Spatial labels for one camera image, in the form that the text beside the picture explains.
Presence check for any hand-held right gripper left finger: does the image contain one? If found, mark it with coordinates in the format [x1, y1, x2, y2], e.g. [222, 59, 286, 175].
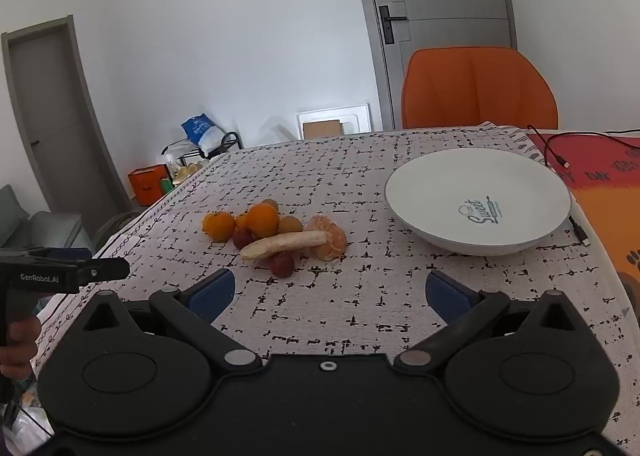
[77, 267, 263, 378]

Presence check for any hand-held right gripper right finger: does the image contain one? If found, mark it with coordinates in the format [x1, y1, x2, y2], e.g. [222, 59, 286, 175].
[394, 270, 588, 378]

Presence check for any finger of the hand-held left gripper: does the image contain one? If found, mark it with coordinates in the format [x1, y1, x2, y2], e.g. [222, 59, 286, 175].
[29, 247, 94, 261]
[77, 257, 130, 283]

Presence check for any peeled pomelo segment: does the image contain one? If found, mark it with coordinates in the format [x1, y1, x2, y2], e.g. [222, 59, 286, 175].
[240, 231, 327, 261]

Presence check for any large orange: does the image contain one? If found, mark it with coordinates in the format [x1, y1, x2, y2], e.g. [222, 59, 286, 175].
[246, 203, 280, 239]

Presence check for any white printed plate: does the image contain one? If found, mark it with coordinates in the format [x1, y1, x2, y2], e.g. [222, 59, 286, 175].
[384, 147, 572, 256]

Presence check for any peeled tangerine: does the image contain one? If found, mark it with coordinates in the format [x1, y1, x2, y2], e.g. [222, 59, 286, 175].
[306, 215, 347, 260]

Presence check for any person's left hand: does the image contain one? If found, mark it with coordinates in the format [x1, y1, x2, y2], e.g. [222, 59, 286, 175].
[0, 317, 40, 381]

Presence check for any grey sofa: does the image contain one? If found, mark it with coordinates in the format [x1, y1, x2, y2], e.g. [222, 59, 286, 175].
[0, 185, 96, 257]

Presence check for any orange paper bag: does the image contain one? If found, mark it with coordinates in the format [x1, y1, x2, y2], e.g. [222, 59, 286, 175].
[128, 165, 171, 207]

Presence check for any grey-framed plain door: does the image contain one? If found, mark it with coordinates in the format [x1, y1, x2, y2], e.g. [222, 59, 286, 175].
[1, 16, 132, 233]

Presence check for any white black-patterned tablecloth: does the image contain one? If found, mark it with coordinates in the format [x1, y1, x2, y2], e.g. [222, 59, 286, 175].
[30, 124, 640, 456]

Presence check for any white plastic bag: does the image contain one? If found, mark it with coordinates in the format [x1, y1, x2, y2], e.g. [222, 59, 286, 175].
[7, 408, 53, 456]

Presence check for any blue and white bag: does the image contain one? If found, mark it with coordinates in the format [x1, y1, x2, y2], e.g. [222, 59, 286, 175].
[181, 115, 224, 156]

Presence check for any brown cardboard sheet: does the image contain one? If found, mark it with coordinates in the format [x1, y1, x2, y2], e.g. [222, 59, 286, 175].
[302, 120, 345, 139]

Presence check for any white framed panel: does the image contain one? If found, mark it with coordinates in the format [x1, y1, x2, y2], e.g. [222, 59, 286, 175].
[296, 104, 372, 140]

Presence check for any orange chair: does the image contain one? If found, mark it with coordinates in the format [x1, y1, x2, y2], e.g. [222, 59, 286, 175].
[401, 47, 559, 131]

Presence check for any short black cable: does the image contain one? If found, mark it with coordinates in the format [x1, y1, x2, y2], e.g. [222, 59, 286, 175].
[569, 215, 591, 245]

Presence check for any black wire cart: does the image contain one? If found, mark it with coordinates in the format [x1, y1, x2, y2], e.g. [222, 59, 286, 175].
[161, 132, 245, 183]

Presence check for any black cable with plug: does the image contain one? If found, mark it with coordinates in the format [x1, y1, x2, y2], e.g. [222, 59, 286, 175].
[527, 125, 640, 169]

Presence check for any black usb cable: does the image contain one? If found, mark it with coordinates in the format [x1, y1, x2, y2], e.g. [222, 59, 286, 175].
[525, 131, 640, 319]

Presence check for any black door lock handle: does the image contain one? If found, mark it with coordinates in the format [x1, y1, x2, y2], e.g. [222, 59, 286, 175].
[379, 5, 408, 45]

